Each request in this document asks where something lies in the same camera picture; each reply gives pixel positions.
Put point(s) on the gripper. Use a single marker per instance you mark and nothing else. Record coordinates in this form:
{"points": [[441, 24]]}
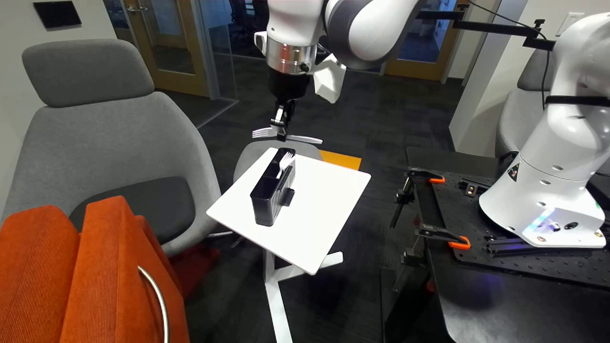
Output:
{"points": [[288, 86]]}

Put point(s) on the silver metal fork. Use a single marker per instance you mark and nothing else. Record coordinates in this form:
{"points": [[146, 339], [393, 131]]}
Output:
{"points": [[305, 138]]}

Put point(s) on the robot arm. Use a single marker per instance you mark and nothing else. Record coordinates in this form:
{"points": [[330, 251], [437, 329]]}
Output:
{"points": [[562, 143]]}

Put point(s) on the white plastic fork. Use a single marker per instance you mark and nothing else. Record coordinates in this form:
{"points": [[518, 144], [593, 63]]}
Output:
{"points": [[286, 159]]}

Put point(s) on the black cutlery rack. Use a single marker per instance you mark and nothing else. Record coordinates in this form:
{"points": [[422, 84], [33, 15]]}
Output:
{"points": [[267, 200]]}

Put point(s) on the glass partition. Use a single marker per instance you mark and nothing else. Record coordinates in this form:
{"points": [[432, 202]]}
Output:
{"points": [[219, 57]]}

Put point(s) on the yellow floor mat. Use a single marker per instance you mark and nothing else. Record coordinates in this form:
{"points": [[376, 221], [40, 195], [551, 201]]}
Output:
{"points": [[342, 160]]}

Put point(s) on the wooden glass door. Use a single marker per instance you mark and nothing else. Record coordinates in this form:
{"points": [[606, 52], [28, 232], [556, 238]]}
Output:
{"points": [[429, 52], [167, 52]]}

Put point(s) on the black and orange clamp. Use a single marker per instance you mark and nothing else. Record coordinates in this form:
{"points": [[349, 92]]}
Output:
{"points": [[448, 236], [424, 177]]}

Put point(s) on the orange fabric seat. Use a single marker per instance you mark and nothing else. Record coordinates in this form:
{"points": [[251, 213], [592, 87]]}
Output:
{"points": [[57, 276]]}

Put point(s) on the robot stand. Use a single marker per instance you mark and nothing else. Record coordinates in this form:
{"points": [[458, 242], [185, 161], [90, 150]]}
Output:
{"points": [[500, 300]]}

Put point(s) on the black wall panel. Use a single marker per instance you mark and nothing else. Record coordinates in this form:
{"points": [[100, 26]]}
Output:
{"points": [[57, 13]]}

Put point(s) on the white wall switch plate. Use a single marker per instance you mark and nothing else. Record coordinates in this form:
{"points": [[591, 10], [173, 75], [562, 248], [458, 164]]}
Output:
{"points": [[568, 24]]}

